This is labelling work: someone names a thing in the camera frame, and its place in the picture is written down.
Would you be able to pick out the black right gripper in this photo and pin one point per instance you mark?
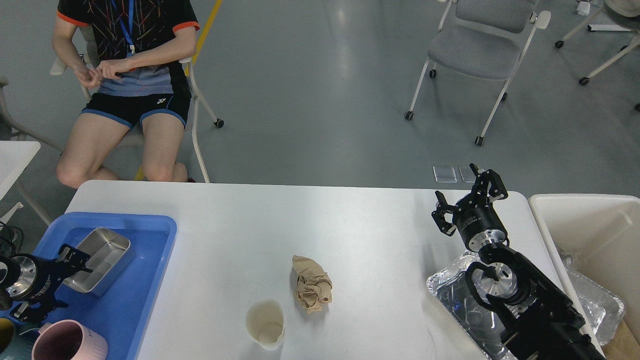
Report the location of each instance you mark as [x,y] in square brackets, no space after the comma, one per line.
[479,225]

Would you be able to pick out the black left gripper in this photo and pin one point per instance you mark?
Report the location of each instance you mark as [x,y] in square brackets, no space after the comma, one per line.
[34,276]

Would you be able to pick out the pink ribbed mug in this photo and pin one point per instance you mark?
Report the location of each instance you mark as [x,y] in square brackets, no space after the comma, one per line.
[68,340]

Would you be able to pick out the stainless steel square tray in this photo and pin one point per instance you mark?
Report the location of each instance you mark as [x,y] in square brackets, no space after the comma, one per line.
[110,253]

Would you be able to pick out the aluminium foil tray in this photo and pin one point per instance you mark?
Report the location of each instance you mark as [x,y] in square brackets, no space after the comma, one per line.
[481,325]

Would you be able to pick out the white paper cup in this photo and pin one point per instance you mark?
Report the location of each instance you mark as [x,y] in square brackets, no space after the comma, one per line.
[265,323]

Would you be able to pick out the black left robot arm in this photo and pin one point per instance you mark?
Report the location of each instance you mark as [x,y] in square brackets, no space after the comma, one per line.
[6,302]

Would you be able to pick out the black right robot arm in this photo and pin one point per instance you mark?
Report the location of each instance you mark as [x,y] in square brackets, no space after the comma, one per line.
[539,320]

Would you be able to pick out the floor socket plate right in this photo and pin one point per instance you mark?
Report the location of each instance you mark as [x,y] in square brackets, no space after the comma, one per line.
[469,173]

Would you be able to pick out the floor socket plate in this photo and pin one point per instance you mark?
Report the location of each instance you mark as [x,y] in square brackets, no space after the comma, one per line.
[469,173]
[445,174]

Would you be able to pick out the floor socket plate left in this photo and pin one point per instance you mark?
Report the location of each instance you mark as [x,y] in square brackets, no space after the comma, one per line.
[445,174]

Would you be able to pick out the dark teal mug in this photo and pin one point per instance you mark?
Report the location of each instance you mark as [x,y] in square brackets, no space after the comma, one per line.
[17,340]

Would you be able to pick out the blue plastic tray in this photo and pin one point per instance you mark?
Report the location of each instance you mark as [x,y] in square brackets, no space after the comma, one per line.
[121,314]

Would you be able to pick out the white side table left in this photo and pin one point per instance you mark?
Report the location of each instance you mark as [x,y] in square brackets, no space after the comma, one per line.
[15,155]

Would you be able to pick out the beige plastic bin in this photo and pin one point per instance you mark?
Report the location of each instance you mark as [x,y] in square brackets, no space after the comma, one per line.
[603,231]

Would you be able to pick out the grey chair right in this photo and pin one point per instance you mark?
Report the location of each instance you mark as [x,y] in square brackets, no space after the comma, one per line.
[478,53]

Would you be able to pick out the crumpled brown paper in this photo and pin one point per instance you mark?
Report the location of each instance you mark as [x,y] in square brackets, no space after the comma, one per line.
[313,288]

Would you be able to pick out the white chair far right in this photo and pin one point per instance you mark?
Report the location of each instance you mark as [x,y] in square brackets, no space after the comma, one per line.
[623,16]

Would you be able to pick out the person in black shirt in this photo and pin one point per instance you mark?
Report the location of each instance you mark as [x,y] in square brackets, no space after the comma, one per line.
[129,51]

